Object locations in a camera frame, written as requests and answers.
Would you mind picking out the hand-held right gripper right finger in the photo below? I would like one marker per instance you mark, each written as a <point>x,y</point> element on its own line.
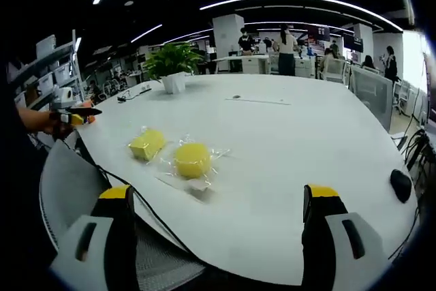
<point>323,236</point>

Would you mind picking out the black computer mouse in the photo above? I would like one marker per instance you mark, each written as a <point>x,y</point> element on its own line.
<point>401,185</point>

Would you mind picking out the white office chair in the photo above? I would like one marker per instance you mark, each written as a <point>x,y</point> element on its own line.
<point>337,69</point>

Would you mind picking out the metal storage shelf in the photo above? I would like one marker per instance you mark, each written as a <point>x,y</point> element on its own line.
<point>63,50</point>

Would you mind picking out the grey desk partition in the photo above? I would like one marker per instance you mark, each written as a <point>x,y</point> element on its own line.
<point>371,100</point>

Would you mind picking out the grey mesh office chair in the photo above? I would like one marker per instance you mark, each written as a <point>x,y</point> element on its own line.
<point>68,182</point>

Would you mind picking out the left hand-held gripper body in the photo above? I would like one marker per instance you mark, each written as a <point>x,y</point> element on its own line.
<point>64,96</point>

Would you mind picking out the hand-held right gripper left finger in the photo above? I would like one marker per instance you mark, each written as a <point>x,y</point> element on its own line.
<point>112,236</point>

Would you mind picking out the rectangular yellow silicone block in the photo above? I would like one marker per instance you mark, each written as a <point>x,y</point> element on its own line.
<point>146,144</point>

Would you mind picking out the white counter desk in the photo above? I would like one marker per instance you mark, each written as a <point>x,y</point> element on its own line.
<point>252,61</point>

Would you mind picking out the round yellow silicone block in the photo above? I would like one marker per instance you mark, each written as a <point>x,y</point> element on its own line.
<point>192,161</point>

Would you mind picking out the green potted plant white pot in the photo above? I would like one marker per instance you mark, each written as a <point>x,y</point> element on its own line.
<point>170,61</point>

